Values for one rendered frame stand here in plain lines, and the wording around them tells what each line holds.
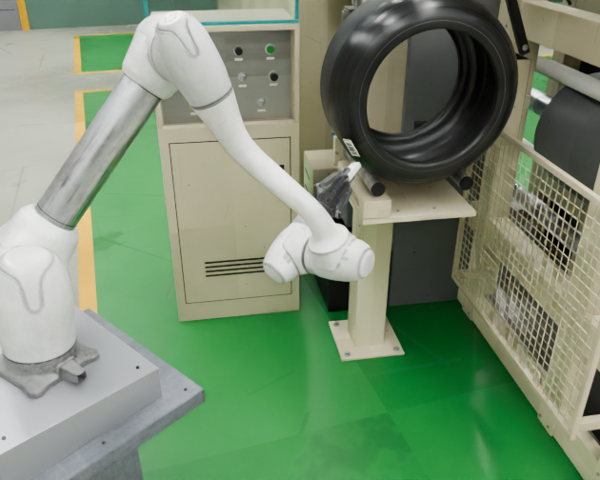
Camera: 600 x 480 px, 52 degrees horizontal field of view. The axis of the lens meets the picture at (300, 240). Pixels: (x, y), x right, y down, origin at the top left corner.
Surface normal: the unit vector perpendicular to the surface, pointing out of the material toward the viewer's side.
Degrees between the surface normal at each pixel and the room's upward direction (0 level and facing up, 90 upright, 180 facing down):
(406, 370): 0
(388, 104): 90
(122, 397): 90
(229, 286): 90
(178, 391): 0
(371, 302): 90
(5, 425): 3
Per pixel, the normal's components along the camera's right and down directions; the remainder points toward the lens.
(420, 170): 0.15, 0.62
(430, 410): 0.00, -0.88
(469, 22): 0.22, 0.30
